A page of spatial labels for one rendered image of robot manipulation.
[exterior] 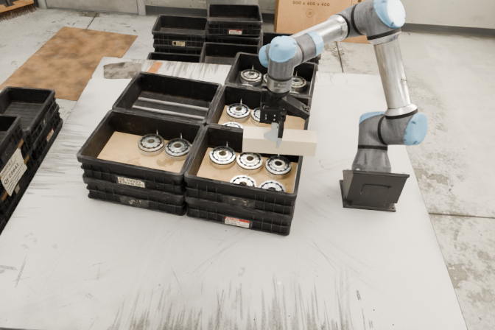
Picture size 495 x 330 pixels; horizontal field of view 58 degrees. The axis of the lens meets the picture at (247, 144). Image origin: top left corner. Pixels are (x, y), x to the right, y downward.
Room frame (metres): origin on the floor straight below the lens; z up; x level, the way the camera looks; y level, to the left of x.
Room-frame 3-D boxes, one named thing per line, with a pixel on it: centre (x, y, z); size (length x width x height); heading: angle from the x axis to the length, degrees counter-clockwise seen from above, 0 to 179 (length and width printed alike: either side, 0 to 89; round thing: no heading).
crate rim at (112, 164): (1.26, 0.39, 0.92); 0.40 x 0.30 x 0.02; 81
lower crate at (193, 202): (1.20, 0.00, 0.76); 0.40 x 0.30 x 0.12; 81
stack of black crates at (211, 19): (3.12, 0.16, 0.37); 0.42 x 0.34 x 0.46; 90
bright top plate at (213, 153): (1.28, 0.09, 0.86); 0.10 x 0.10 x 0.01
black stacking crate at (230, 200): (1.20, 0.00, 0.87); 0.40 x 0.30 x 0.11; 81
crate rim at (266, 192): (1.20, 0.00, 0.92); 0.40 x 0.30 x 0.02; 81
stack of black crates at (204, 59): (2.72, 0.16, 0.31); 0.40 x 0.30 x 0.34; 90
